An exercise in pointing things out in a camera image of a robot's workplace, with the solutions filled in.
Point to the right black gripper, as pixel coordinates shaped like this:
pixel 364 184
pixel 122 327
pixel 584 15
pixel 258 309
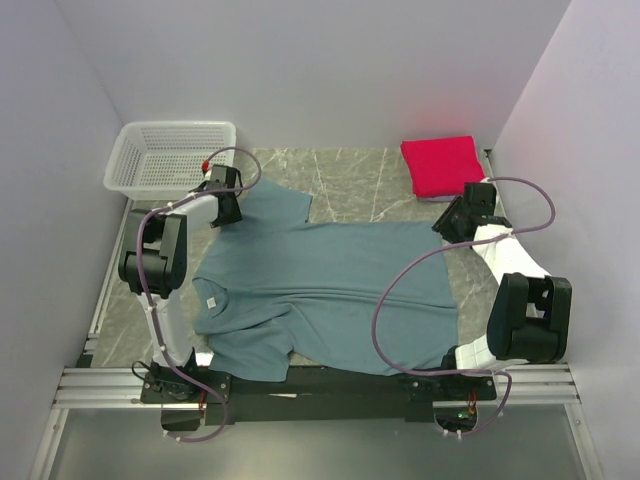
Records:
pixel 442 224

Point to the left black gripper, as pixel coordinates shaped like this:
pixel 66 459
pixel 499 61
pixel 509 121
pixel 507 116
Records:
pixel 234 216

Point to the blue-grey t shirt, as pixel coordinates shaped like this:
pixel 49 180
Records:
pixel 361 297

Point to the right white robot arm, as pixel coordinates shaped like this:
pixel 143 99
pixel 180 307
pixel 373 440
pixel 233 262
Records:
pixel 529 320

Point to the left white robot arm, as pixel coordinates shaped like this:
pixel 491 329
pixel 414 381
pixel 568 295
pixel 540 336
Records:
pixel 154 261

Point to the folded lavender t shirt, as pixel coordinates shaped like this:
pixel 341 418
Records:
pixel 438 199

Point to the folded red t shirt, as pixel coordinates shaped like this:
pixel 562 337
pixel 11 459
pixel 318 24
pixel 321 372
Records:
pixel 441 167

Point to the white perforated plastic basket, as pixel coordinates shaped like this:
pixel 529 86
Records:
pixel 161 160

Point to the black base crossbar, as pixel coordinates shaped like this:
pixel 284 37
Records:
pixel 308 393

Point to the aluminium frame rail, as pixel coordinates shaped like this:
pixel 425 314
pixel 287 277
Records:
pixel 117 388

